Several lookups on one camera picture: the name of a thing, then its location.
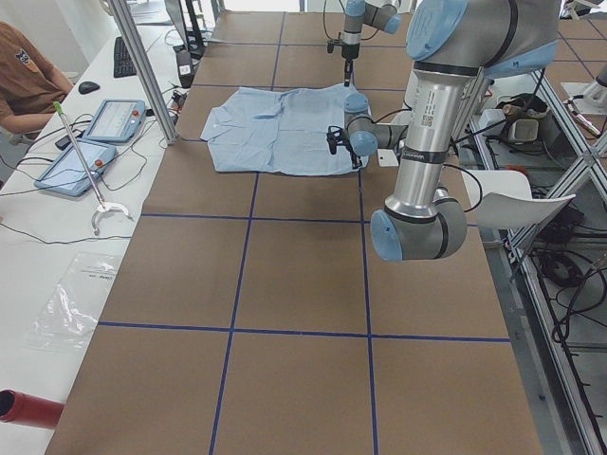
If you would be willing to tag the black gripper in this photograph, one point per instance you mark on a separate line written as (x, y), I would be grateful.
(348, 53)
(351, 150)

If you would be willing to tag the aluminium frame post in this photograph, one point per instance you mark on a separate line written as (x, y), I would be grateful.
(131, 37)

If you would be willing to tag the upper teach pendant tablet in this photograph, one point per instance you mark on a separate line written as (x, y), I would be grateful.
(116, 121)

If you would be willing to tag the reacher grabber stick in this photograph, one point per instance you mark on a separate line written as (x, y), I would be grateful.
(104, 206)

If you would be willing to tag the person in brown shirt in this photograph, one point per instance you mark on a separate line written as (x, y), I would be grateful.
(30, 84)

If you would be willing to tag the black keyboard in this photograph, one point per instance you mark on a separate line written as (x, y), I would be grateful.
(123, 66)

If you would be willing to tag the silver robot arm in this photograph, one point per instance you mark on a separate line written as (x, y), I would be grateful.
(384, 17)
(450, 44)

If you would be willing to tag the white plastic chair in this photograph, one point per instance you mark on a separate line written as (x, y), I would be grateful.
(506, 201)

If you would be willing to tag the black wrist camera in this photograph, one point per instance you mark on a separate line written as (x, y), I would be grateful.
(333, 42)
(335, 138)

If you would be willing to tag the lower teach pendant tablet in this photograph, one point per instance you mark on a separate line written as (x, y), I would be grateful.
(65, 175)

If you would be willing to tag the aluminium frame rail right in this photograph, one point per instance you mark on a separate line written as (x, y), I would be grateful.
(565, 268)

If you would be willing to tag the teach pendant tablet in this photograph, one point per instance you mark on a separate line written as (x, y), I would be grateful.
(65, 175)
(116, 121)

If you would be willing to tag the black computer mouse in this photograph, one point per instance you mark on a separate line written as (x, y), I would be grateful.
(87, 87)

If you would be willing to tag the brown paper table mat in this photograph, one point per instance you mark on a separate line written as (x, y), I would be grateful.
(251, 314)

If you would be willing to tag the clear plastic bag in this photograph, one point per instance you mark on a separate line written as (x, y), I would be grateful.
(70, 316)

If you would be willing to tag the white bin with items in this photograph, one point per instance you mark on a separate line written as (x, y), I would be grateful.
(516, 118)

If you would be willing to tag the light blue button shirt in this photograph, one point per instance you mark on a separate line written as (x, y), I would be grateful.
(278, 132)

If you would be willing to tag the red cylinder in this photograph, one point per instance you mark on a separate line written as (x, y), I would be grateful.
(27, 410)

